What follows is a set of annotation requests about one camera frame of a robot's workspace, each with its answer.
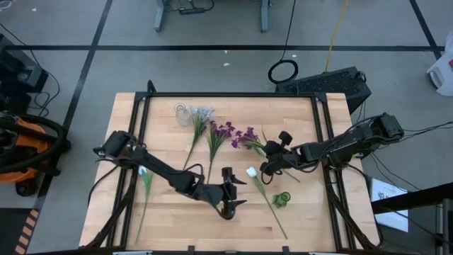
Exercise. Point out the grey metal stand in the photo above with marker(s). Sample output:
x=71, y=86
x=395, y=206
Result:
x=446, y=226

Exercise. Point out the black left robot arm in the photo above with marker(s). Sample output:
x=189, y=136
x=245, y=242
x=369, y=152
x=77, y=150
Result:
x=159, y=170

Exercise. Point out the white plastic container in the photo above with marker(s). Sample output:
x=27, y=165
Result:
x=442, y=74

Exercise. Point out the white rose stem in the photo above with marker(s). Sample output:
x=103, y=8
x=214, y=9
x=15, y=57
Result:
x=251, y=172

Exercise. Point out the grey desk leg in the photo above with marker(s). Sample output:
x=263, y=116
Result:
x=159, y=17
x=264, y=17

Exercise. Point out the black metal beam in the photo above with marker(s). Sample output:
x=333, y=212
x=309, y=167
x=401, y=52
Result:
x=417, y=198

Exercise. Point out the white artificial tulip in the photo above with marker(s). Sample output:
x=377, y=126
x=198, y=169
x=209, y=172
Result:
x=148, y=178

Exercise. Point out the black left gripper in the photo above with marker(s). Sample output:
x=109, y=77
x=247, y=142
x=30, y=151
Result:
x=219, y=196

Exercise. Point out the black metal table frame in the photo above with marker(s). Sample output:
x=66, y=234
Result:
x=230, y=95

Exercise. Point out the black power strip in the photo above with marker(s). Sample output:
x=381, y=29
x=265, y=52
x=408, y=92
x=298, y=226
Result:
x=191, y=11

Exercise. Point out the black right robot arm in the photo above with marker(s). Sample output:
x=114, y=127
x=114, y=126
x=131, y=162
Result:
x=354, y=141

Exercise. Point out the clear glass vase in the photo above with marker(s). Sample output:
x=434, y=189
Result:
x=182, y=115

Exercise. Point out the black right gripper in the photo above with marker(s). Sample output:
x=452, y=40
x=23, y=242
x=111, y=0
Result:
x=283, y=156

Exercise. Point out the orange shop vacuum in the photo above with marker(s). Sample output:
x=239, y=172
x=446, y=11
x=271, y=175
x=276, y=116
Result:
x=28, y=140

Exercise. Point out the black mat with orange stripes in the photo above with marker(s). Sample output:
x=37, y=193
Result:
x=10, y=230

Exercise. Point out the black equipment box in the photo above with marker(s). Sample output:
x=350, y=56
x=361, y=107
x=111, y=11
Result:
x=17, y=71

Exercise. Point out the white printed paper sheet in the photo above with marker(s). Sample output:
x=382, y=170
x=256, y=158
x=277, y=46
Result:
x=384, y=189

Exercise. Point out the pale blue artificial flower bunch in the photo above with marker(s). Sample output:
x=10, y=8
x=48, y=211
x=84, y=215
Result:
x=199, y=122

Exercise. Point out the green glass vase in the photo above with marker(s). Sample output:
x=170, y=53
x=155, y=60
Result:
x=280, y=200

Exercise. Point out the purple artificial flower bunch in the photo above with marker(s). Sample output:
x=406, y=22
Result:
x=216, y=136
x=247, y=138

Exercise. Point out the black perforated computer case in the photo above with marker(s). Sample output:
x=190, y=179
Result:
x=329, y=83

